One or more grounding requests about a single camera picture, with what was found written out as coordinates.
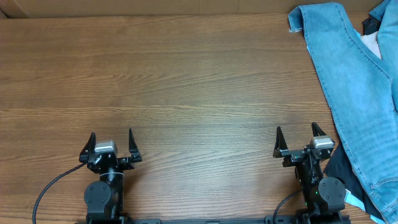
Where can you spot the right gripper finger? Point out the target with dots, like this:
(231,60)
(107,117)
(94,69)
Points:
(316,130)
(280,148)

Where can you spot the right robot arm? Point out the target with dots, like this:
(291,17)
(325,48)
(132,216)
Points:
(324,197)

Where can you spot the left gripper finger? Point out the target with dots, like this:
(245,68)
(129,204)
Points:
(88,149)
(133,149)

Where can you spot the black garment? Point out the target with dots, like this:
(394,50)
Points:
(340,167)

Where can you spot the dark garment at top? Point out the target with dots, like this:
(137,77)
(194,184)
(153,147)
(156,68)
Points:
(370,25)

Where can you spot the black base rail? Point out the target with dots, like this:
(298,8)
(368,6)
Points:
(211,221)

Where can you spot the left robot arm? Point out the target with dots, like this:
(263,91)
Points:
(105,198)

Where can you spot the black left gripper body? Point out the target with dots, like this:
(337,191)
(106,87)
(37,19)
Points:
(124,164)

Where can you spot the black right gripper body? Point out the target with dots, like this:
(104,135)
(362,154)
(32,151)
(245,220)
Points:
(294,158)

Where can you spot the light blue shirt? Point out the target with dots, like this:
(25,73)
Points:
(374,215)

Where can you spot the beige garment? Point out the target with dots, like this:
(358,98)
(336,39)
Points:
(370,41)

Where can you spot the light blue denim jeans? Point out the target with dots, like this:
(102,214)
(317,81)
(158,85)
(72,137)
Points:
(361,90)

